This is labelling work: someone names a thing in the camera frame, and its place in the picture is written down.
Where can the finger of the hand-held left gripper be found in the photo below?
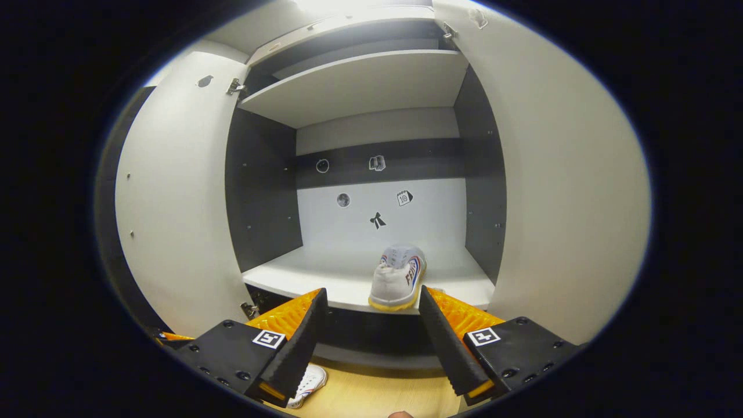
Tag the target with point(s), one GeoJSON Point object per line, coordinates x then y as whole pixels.
{"type": "Point", "coordinates": [173, 337]}

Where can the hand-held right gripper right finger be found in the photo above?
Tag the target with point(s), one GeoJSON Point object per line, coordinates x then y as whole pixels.
{"type": "Point", "coordinates": [447, 348]}

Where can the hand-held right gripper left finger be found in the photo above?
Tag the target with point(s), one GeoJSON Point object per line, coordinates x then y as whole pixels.
{"type": "Point", "coordinates": [302, 342]}

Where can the white cabinet shelf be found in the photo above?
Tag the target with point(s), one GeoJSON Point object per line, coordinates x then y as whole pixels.
{"type": "Point", "coordinates": [360, 87]}
{"type": "Point", "coordinates": [313, 273]}

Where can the metal door hinge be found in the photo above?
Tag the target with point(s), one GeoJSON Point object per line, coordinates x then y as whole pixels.
{"type": "Point", "coordinates": [249, 309]}
{"type": "Point", "coordinates": [448, 30]}
{"type": "Point", "coordinates": [235, 87]}

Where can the white shoe cabinet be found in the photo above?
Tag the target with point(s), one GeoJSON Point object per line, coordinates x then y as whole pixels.
{"type": "Point", "coordinates": [377, 226]}

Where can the white canvas shoe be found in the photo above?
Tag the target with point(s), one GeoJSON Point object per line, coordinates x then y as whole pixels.
{"type": "Point", "coordinates": [395, 284]}
{"type": "Point", "coordinates": [310, 380]}

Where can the white cabinet door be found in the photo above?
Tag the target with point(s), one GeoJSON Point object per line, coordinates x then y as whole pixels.
{"type": "Point", "coordinates": [569, 191]}
{"type": "Point", "coordinates": [174, 203]}

